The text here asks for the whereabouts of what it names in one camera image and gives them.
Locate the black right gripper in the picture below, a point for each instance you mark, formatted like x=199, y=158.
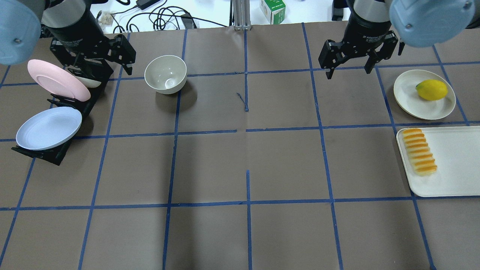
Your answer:
x=365, y=30

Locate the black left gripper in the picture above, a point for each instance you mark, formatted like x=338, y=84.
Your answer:
x=72, y=28

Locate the blue plate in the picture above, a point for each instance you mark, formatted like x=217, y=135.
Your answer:
x=49, y=129

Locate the sliced toy bread loaf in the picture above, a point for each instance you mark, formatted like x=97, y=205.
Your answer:
x=418, y=151

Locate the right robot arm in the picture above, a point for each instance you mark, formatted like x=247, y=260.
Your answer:
x=376, y=27

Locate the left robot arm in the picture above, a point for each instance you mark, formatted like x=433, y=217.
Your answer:
x=78, y=41

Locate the cream plate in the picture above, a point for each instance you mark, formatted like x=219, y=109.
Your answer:
x=407, y=95

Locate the pink plate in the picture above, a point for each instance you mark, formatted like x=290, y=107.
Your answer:
x=57, y=81

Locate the black dish rack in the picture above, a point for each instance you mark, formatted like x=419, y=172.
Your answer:
x=100, y=72

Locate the cream bowl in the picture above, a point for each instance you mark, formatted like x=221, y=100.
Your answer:
x=166, y=74

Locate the small white dish in rack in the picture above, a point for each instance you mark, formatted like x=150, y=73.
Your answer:
x=89, y=83

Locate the black power adapter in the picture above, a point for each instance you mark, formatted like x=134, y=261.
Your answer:
x=144, y=4

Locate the yellow lemon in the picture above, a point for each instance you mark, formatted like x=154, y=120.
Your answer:
x=432, y=89

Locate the green white carton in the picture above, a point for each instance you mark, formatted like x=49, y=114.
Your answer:
x=273, y=10

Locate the brown paper table mat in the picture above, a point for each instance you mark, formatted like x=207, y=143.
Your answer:
x=258, y=162

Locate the white rectangular tray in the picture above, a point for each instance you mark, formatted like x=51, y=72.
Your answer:
x=456, y=153

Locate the aluminium frame post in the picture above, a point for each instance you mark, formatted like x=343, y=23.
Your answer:
x=240, y=15

